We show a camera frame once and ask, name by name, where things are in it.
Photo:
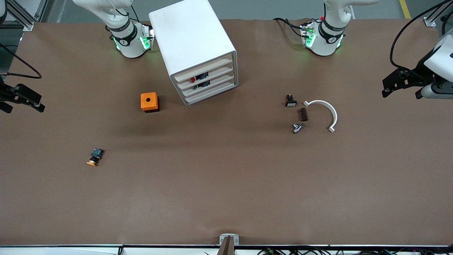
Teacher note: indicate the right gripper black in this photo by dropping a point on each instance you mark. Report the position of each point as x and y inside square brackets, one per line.
[4, 95]

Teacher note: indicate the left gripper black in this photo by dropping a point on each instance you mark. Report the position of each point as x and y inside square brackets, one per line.
[420, 68]

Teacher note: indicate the red push button switch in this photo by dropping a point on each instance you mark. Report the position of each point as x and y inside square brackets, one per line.
[194, 79]

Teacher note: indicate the white plastic drawer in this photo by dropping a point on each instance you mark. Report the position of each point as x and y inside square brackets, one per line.
[222, 79]
[221, 72]
[223, 87]
[219, 64]

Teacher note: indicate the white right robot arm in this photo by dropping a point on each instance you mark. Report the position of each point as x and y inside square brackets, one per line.
[129, 46]

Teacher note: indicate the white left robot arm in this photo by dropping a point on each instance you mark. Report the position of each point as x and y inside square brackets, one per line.
[324, 42]

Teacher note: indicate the white drawer cabinet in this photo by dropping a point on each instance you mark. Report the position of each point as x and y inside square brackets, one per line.
[191, 35]

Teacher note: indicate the white curved plastic arc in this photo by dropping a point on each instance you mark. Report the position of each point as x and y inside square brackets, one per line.
[330, 107]

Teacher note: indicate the small brown block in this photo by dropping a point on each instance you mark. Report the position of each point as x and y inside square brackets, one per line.
[303, 114]

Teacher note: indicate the paper table cover sheet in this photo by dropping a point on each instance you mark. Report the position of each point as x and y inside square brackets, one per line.
[226, 177]

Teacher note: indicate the aluminium frame profile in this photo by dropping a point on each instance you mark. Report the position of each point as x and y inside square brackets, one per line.
[433, 17]
[26, 17]

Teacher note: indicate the yellow push button switch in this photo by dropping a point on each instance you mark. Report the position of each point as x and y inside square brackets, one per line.
[95, 157]

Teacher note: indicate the silver key switch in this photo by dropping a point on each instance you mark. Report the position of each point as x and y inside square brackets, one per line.
[297, 128]

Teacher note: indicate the black white-capped button switch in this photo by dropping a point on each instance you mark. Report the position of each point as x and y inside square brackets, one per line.
[291, 102]

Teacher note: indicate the orange button enclosure box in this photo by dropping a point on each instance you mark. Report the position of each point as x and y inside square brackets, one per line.
[148, 101]

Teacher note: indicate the green push button switch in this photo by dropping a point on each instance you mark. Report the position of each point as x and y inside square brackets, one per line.
[203, 84]

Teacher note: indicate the grey metal mount bracket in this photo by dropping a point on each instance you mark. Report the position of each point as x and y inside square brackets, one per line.
[229, 241]

